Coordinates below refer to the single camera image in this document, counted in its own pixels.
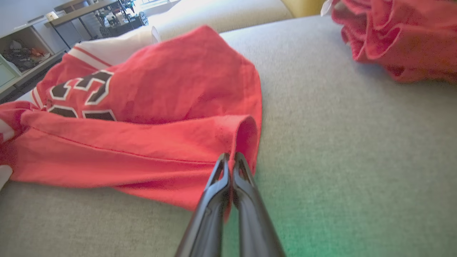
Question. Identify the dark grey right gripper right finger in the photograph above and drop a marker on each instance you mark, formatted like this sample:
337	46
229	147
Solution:
253	221

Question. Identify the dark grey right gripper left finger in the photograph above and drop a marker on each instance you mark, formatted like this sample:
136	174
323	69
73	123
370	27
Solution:
210	214

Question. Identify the red jersey with black number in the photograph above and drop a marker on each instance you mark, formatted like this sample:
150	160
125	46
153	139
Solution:
160	89

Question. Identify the red garment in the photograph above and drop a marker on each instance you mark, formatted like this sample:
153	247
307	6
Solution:
400	39

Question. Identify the grey sofa seat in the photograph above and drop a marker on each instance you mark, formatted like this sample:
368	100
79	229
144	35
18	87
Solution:
357	160

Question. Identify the grey sofa back cushion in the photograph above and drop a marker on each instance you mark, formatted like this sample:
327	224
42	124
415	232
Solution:
221	16

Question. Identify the assorted robot hardware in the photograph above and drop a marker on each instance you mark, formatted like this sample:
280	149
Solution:
125	19

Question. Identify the yellow sofa cushion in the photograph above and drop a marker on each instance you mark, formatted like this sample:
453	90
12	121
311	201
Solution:
303	7

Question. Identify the white open shelf cabinet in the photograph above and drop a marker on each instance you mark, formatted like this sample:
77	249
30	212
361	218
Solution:
21	57

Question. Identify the black frame table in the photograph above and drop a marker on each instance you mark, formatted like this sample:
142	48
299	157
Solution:
82	12

